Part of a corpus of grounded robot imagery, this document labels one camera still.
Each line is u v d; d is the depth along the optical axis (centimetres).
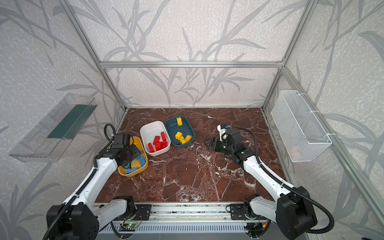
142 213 72
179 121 108
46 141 64
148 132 104
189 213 75
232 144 63
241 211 74
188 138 99
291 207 39
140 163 88
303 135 61
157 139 101
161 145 94
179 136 97
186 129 107
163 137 100
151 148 96
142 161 89
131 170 84
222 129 75
